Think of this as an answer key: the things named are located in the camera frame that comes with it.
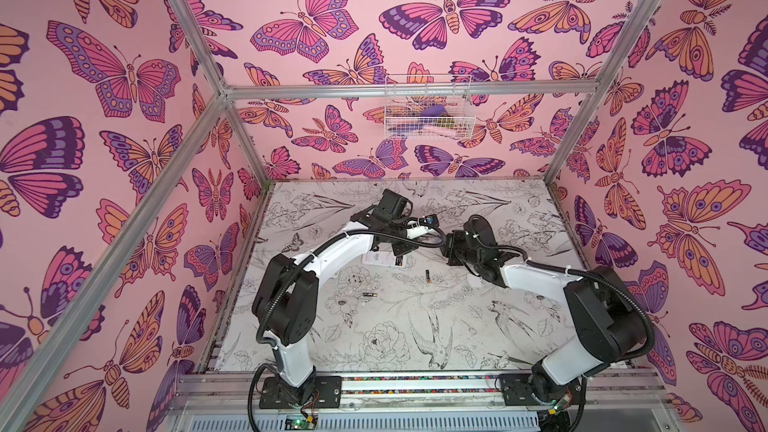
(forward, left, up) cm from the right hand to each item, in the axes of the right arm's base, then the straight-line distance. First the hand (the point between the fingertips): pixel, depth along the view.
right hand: (435, 230), depth 90 cm
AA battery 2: (-15, +20, -12) cm, 28 cm away
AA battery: (-8, +2, -13) cm, 16 cm away
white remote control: (-3, +16, -11) cm, 20 cm away
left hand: (-2, +5, +2) cm, 6 cm away
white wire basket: (+34, +1, +20) cm, 40 cm away
